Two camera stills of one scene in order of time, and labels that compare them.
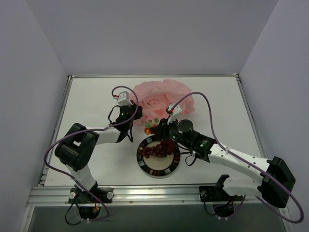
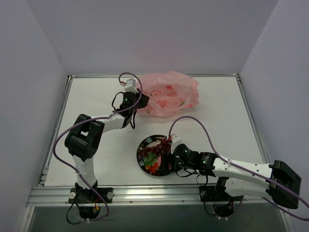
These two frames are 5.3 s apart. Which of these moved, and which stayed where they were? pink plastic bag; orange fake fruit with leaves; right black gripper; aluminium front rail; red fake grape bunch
Moved: orange fake fruit with leaves; pink plastic bag; right black gripper
Stayed: aluminium front rail; red fake grape bunch
